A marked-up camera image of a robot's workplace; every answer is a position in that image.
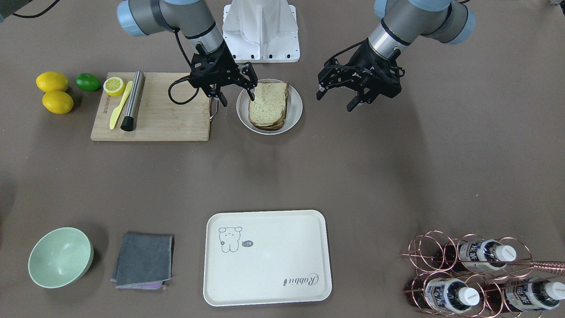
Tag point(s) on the grey folded cloth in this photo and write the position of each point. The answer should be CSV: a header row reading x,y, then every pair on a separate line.
x,y
143,259

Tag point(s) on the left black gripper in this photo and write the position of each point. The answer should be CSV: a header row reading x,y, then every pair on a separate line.
x,y
361,58

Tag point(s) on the bread slice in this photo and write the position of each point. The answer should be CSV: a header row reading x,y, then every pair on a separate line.
x,y
270,126
270,103

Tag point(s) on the yellow lemon lower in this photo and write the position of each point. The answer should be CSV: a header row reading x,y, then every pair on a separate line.
x,y
58,102

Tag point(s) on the white round plate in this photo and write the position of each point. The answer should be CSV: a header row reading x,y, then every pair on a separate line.
x,y
293,112

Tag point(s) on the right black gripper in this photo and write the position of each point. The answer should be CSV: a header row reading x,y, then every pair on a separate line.
x,y
227,62

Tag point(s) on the tea bottle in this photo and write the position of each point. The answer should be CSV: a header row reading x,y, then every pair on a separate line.
x,y
533,295
450,295
486,256

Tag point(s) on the green lime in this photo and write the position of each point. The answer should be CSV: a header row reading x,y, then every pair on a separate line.
x,y
88,82

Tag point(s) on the bamboo cutting board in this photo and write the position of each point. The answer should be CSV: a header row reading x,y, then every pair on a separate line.
x,y
158,118

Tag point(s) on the yellow lemon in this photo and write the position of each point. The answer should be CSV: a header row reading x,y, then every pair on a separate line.
x,y
51,81
58,102

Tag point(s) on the tea bottle upper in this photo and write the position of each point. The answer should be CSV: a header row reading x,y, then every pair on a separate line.
x,y
486,256

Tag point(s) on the steel muddler black tip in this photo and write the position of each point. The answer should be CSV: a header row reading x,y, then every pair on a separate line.
x,y
130,119

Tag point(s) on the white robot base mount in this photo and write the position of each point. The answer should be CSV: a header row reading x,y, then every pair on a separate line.
x,y
261,31

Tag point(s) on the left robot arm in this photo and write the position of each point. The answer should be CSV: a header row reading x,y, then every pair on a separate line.
x,y
403,21

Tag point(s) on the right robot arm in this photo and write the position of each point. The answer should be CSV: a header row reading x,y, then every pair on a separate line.
x,y
192,18

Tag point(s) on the yellow plastic knife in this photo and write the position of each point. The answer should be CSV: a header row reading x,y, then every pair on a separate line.
x,y
117,110

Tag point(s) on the halved lemon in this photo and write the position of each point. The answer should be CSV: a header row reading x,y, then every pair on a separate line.
x,y
114,86

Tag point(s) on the green bowl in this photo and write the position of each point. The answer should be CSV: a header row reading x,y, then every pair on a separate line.
x,y
60,258

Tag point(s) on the copper wire bottle rack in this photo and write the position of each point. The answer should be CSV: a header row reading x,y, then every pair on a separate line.
x,y
434,254

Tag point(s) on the yellow lemon upper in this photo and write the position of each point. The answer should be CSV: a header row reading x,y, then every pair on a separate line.
x,y
51,81

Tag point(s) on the cream rabbit tray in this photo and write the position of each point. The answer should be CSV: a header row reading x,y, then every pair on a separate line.
x,y
266,257

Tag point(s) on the purple cloth under grey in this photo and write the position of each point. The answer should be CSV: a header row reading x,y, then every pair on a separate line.
x,y
154,286

